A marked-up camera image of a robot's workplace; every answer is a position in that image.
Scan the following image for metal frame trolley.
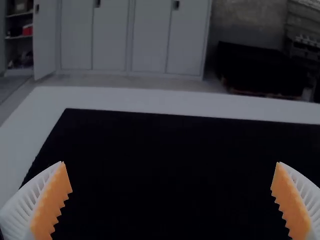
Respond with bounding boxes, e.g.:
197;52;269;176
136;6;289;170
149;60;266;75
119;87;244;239
287;34;320;104

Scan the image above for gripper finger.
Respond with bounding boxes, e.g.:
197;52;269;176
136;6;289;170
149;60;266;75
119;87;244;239
0;160;74;240
270;161;320;240

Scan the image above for open grey cupboard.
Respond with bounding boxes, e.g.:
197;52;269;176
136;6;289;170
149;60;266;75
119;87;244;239
0;0;59;82

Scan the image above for black crate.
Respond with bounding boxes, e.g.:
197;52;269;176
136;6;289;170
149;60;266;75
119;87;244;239
215;40;312;97

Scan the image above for black mat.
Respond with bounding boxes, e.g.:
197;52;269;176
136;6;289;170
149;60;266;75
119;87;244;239
19;107;320;240

